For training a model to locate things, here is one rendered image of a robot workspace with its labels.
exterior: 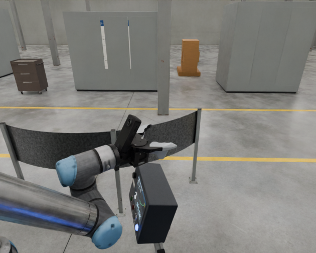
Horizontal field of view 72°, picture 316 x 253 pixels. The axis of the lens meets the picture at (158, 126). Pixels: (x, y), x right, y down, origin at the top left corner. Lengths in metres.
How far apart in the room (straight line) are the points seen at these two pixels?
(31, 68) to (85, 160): 6.17
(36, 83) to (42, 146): 4.68
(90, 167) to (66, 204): 0.14
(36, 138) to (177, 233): 1.57
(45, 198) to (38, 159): 1.86
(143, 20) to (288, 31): 3.63
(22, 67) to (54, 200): 6.41
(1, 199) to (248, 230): 2.24
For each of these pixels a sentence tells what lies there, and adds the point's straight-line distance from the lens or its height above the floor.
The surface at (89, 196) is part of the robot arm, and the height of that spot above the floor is 1.37.
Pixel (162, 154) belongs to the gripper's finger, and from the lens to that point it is 0.71.
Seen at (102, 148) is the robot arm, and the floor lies 1.47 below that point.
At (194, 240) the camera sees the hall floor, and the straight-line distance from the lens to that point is 2.27.
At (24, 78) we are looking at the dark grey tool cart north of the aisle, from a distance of 6.89.
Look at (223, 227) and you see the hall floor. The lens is 2.42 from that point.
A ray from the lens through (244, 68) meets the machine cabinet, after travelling 6.45.
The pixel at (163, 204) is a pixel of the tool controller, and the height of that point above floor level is 1.24.
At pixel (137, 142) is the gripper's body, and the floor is 1.46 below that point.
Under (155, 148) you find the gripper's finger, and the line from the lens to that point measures 0.67.
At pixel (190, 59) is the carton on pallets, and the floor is 0.58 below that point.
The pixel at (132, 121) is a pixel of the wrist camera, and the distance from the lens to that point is 0.64.
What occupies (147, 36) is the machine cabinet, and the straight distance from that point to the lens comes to 6.05.
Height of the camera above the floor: 1.80
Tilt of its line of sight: 26 degrees down
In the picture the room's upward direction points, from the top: straight up
